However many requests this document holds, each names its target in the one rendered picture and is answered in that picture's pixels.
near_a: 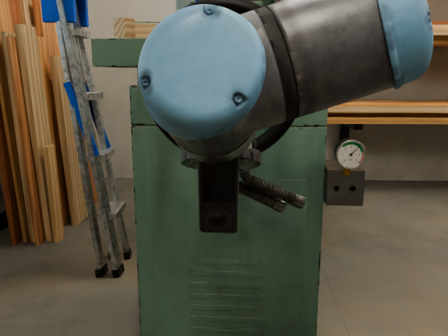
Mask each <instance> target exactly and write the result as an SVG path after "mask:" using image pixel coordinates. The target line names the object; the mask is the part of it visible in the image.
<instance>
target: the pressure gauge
mask: <svg viewBox="0 0 448 336"><path fill-rule="evenodd" d="M357 148H358V149H357ZM356 149H357V150H356ZM355 150H356V151H355ZM354 151H355V152H354ZM353 152H354V153H353ZM350 153H351V154H352V153H353V155H352V156H350ZM334 158H335V160H336V161H337V162H338V164H339V165H340V166H342V167H343V175H346V176H349V175H350V174H351V169H356V168H358V167H360V166H361V165H362V164H363V163H364V161H365V158H366V149H365V147H364V145H363V144H362V143H360V142H359V141H356V140H354V139H343V140H341V141H340V142H338V144H336V146H335V149H334Z"/></svg>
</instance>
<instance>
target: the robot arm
mask: <svg viewBox="0 0 448 336"><path fill-rule="evenodd" d="M432 54H433V25H432V22H431V17H430V10H429V6H428V4H427V0H284V1H280V2H277V3H274V4H271V5H268V6H265V7H261V8H258V9H254V10H252V11H248V12H246V13H242V14H238V13H236V12H234V11H232V10H230V9H227V8H225V7H221V6H217V5H208V4H202V5H192V6H188V7H185V8H182V9H180V10H177V11H175V12H174V13H172V14H170V15H168V16H167V17H166V18H164V19H163V20H162V21H161V22H160V23H158V24H157V25H156V27H155V28H154V29H153V30H152V32H150V34H149V36H148V38H147V39H146V41H145V43H144V45H143V48H142V50H141V54H140V56H139V63H138V80H139V87H140V90H141V93H142V96H143V98H144V101H145V104H146V106H147V109H148V111H149V113H150V114H151V116H152V118H153V119H154V120H155V122H156V123H157V124H158V125H159V126H160V127H161V128H163V129H164V130H166V132H168V134H170V136H171V137H172V138H173V139H174V140H175V142H176V143H177V144H178V146H179V147H180V148H181V149H182V151H181V164H182V165H184V166H186V167H190V168H192V169H196V170H198V187H199V229H200V231H201V232H205V233H236V232H237V230H238V224H239V168H240V169H242V171H247V170H250V169H254V168H255V167H258V166H260V164H261V152H260V151H259V150H257V149H252V140H253V138H254V136H255V134H256V131H258V130H260V129H264V128H266V127H270V126H273V125H276V124H280V123H283V122H285V121H288V120H291V119H295V118H298V117H302V116H304V115H308V114H311V113H314V112H318V111H321V110H324V109H327V108H330V107H334V106H336V105H340V104H343V103H346V102H349V101H352V100H356V99H359V98H362V97H365V96H368V95H372V94H374V93H378V92H381V91H384V90H387V89H391V88H395V89H399V88H400V87H401V86H402V85H403V84H406V83H409V82H411V81H414V80H416V79H418V78H420V77H421V76H422V75H423V74H424V73H425V72H426V70H427V69H428V67H429V64H430V62H431V58H432Z"/></svg>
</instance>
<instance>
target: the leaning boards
mask: <svg viewBox="0 0 448 336"><path fill-rule="evenodd" d="M64 83H65V76H64V72H63V65H62V60H61V53H60V48H59V41H58V36H57V29H56V25H55V23H44V22H43V18H42V10H41V0H0V178H1V185H2V190H3V198H4V202H5V210H6V214H7V222H8V226H9V234H10V238H11V246H15V245H16V244H18V243H19V242H20V241H22V240H23V242H28V241H29V240H30V242H31V243H35V245H40V244H41V243H42V242H44V240H47V242H48V241H54V243H58V242H60V241H61V240H62V239H63V238H64V227H63V226H64V225H65V224H66V223H67V217H68V216H69V215H70V216H71V224H72V226H73V225H79V224H80V223H81V222H82V221H83V220H84V219H86V218H87V217H88V214H87V206H86V202H85V194H84V190H83V182H82V178H81V171H80V166H79V159H78V154H77V147H76V142H75V136H74V131H73V124H72V119H71V112H70V107H69V100H68V96H67V92H66V90H65V88H64V85H63V84H64Z"/></svg>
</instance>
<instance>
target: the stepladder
mask: <svg viewBox="0 0 448 336"><path fill-rule="evenodd" d="M41 10H42V18H43V22H44V23H55V25H56V29H57V36H58V41H59V48H60V53H61V60H62V65H63V72H64V76H65V83H64V84H63V85H64V88H65V90H66V92H67V96H68V100H69V107H70V112H71V119H72V124H73V131H74V136H75V142H76V147H77V154H78V159H79V166H80V171H81V178H82V182H83V190H84V194H85V202H86V206H87V214H88V218H89V225H90V230H91V237H92V242H93V249H94V254H95V260H96V265H97V268H96V270H95V276H96V278H100V277H102V276H104V274H106V272H108V266H107V263H104V258H103V251H102V246H101V239H100V234H99V227H98V222H97V220H98V219H102V221H103V227H104V230H105V236H106V240H107V246H108V250H109V252H108V256H109V260H111V265H112V268H113V270H112V273H113V278H116V277H120V276H121V274H122V273H123V272H124V270H125V269H124V265H123V263H122V262H121V256H120V252H119V246H118V242H117V236H116V232H115V226H114V223H113V219H116V220H117V224H118V228H119V234H120V238H121V243H122V247H123V256H124V260H126V259H130V258H131V247H130V246H129V243H128V239H127V233H126V229H125V224H124V220H123V214H122V212H123V210H124V208H126V203H125V201H120V200H119V195H118V191H117V186H116V182H115V176H114V172H113V166H112V162H111V157H112V156H113V155H114V154H115V148H109V147H111V145H110V143H109V140H108V138H107V135H106V132H105V128H104V124H103V118H102V114H101V109H100V105H99V100H98V99H101V98H103V92H97V90H96V86H95V80H94V76H93V71H92V67H91V61H90V58H89V52H88V48H87V42H86V39H90V38H91V32H89V31H86V30H84V29H83V28H84V27H88V26H89V15H88V4H87V0H41ZM81 56H82V58H81ZM82 60H83V63H82ZM83 65H84V69H85V74H86V78H87V83H86V80H85V74H84V70H83ZM87 84H88V86H87ZM93 122H94V124H95V126H96V129H97V132H98V134H99V140H100V144H101V148H98V144H97V139H96V135H95V129H94V125H93ZM83 136H84V138H85V141H86V145H87V150H88V154H86V150H85V142H84V138H83ZM88 161H90V164H91V170H92V174H93V179H94V183H95V188H96V192H97V198H98V202H99V208H100V211H99V212H98V214H97V215H96V210H95V202H94V198H93V190H92V186H91V178H90V174H89V166H88ZM102 161H104V162H105V168H106V172H107V178H108V182H109V187H110V191H111V196H112V200H113V201H109V198H108V194H107V188H106V184H105V178H104V174H103V168H102V164H101V162H102Z"/></svg>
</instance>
